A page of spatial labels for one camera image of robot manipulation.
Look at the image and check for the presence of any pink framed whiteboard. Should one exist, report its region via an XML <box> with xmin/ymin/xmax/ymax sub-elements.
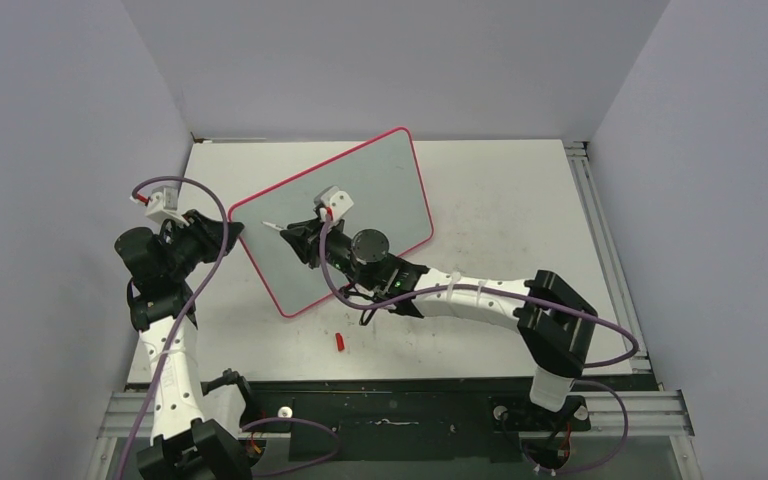
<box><xmin>229</xmin><ymin>127</ymin><xmax>434</xmax><ymax>318</ymax></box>

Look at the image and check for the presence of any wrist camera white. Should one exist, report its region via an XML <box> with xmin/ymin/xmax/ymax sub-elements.
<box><xmin>131</xmin><ymin>186</ymin><xmax>187</xmax><ymax>226</ymax></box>
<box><xmin>314</xmin><ymin>185</ymin><xmax>354</xmax><ymax>223</ymax></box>

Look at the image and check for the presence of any aluminium side rail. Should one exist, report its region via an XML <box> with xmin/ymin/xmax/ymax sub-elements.
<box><xmin>563</xmin><ymin>141</ymin><xmax>652</xmax><ymax>374</ymax></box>

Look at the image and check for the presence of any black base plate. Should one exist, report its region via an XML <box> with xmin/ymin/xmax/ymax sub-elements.
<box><xmin>209</xmin><ymin>377</ymin><xmax>591</xmax><ymax>462</ymax></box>

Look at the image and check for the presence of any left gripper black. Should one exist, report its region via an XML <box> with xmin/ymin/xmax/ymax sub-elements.
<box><xmin>164</xmin><ymin>209</ymin><xmax>243</xmax><ymax>280</ymax></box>

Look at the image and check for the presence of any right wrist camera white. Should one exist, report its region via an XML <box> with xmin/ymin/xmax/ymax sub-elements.
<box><xmin>314</xmin><ymin>185</ymin><xmax>354</xmax><ymax>223</ymax></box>

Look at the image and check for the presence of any aluminium front rail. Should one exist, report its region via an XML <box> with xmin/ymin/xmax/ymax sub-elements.
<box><xmin>95</xmin><ymin>390</ymin><xmax>695</xmax><ymax>440</ymax></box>

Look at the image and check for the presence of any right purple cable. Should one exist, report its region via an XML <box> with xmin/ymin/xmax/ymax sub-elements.
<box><xmin>318</xmin><ymin>215</ymin><xmax>640</xmax><ymax>477</ymax></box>

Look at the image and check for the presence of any purple cable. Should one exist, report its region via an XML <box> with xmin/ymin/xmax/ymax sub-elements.
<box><xmin>318</xmin><ymin>215</ymin><xmax>640</xmax><ymax>477</ymax></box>
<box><xmin>112</xmin><ymin>176</ymin><xmax>342</xmax><ymax>480</ymax></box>

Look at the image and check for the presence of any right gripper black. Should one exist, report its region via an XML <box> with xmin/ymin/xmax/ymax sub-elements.
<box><xmin>282</xmin><ymin>217</ymin><xmax>378</xmax><ymax>293</ymax></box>

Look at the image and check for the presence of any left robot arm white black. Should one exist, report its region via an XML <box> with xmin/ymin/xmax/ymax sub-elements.
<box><xmin>114</xmin><ymin>210</ymin><xmax>252</xmax><ymax>479</ymax></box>

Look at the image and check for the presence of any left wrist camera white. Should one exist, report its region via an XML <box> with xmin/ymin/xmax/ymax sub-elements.
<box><xmin>131</xmin><ymin>186</ymin><xmax>187</xmax><ymax>226</ymax></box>

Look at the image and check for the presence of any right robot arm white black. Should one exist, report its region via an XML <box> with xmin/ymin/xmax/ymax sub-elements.
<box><xmin>279</xmin><ymin>219</ymin><xmax>597</xmax><ymax>428</ymax></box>

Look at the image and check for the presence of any white marker pen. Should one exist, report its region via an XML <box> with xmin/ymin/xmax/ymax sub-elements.
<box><xmin>261</xmin><ymin>221</ymin><xmax>286</xmax><ymax>232</ymax></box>

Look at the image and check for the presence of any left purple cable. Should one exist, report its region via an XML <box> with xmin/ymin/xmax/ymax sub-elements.
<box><xmin>112</xmin><ymin>176</ymin><xmax>342</xmax><ymax>480</ymax></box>

